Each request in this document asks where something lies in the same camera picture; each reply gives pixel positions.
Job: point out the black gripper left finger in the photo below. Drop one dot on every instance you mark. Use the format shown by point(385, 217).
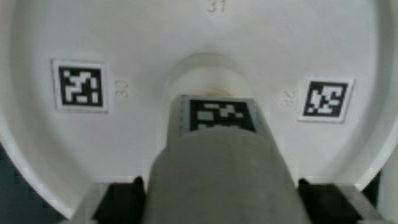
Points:
point(112, 205)

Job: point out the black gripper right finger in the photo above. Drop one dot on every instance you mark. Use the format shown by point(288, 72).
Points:
point(337, 204)

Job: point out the white cylindrical table leg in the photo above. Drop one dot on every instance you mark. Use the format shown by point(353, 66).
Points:
point(220, 181)

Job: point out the white round table top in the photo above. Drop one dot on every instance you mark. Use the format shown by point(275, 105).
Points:
point(103, 57)

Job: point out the white U-shaped fence frame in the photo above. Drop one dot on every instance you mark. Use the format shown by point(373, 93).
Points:
point(387, 193)

